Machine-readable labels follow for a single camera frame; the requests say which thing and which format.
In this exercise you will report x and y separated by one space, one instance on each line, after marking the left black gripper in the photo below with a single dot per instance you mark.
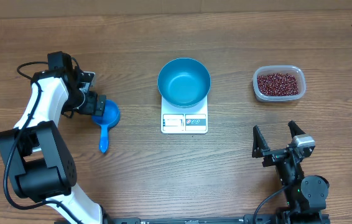
91 107

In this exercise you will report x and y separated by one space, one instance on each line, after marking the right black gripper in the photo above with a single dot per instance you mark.
259 147

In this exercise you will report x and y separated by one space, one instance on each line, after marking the blue plastic measuring scoop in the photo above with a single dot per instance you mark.
108 120

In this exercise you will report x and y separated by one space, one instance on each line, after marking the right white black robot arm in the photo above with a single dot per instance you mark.
305 195

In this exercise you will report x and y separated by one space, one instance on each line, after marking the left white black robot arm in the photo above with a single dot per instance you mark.
39 168

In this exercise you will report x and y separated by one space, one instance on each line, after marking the white digital kitchen scale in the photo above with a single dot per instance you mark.
193 120

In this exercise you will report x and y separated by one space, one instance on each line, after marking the teal blue bowl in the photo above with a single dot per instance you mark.
184 82

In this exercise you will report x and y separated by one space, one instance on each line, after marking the red adzuki beans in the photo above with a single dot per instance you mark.
277 84

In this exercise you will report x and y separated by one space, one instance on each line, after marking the clear plastic food container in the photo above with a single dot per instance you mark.
290 69

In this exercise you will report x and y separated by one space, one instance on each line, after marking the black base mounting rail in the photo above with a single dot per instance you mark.
247 219

